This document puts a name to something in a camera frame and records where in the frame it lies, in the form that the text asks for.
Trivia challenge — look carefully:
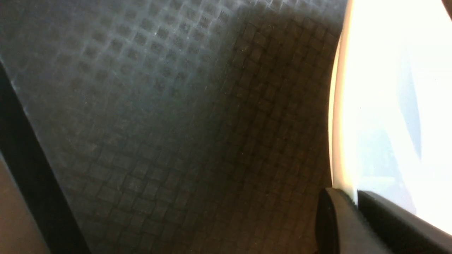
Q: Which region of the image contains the black plastic serving tray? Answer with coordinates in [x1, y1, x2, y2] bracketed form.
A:
[1, 0, 347, 254]

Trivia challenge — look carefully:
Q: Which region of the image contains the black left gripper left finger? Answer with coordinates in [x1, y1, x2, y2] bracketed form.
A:
[315, 188, 391, 254]

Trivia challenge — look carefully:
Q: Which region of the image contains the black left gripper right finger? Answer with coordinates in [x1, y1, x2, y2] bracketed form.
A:
[357, 190, 452, 254]

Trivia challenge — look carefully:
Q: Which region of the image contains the white square rice plate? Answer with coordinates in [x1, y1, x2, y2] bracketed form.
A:
[328, 0, 452, 235]

